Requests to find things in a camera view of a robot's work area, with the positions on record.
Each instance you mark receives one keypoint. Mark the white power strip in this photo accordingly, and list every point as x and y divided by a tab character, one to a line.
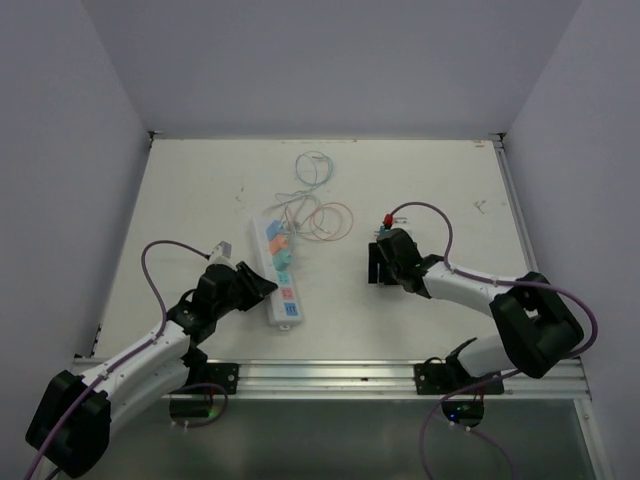
284	305

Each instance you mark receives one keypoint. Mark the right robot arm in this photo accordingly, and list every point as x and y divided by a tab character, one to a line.
535	328

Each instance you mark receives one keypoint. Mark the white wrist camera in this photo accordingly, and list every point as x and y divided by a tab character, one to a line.
393	221
221	254

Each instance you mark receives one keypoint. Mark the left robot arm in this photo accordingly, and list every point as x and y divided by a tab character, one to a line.
79	413

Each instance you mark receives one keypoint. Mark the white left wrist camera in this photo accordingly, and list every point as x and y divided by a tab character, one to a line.
221	254

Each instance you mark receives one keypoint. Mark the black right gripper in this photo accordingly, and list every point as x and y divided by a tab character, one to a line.
376	257

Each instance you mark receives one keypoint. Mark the dark teal plug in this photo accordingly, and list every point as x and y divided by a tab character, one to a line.
380	231

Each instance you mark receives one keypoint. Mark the light blue plug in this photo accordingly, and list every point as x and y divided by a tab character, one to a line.
274	229

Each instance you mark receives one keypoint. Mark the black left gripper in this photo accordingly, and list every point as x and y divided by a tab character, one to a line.
255	287

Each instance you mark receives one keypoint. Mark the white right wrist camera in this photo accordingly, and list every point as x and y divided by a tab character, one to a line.
393	221

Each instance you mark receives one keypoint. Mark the aluminium mounting rail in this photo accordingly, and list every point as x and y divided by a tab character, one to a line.
378	380

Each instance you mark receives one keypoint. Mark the salmon pink plug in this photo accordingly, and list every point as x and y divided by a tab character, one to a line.
278	243

